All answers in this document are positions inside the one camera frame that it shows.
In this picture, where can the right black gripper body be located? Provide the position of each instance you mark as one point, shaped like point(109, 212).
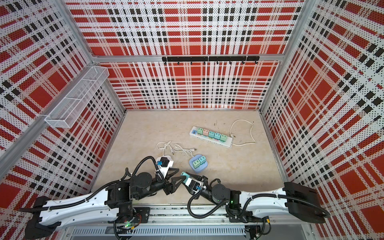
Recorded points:
point(207, 192)

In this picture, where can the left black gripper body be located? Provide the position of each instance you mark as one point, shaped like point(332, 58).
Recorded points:
point(157, 185)

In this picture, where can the green plug adapter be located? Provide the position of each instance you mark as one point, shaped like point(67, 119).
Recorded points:
point(196, 164)
point(200, 131)
point(223, 138)

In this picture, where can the blue square power strip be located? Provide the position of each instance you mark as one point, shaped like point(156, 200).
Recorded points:
point(201, 167)

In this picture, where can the teal plug adapter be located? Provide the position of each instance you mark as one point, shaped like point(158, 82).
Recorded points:
point(218, 136)
point(212, 135)
point(202, 160)
point(186, 175)

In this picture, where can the white square power strip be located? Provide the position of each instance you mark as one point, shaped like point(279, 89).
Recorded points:
point(165, 161)

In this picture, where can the teal plug adapter front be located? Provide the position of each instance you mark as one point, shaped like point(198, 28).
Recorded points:
point(212, 135)

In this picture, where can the long white power strip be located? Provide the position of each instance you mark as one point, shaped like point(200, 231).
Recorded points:
point(193, 133)

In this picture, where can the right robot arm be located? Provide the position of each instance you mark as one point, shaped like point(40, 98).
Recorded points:
point(246, 207)

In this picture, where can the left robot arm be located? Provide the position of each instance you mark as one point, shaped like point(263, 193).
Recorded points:
point(112, 203)

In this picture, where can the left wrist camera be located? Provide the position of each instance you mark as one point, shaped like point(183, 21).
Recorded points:
point(163, 171)

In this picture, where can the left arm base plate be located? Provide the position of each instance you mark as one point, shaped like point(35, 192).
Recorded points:
point(131, 215)

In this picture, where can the aluminium front rail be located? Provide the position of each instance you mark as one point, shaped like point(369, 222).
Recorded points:
point(176, 213)

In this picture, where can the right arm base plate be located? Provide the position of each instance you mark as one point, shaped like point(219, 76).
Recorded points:
point(236, 216)

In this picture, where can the white wire basket shelf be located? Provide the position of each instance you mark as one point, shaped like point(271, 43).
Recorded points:
point(69, 109)

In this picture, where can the black hook rail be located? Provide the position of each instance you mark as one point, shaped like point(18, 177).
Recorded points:
point(212, 59)

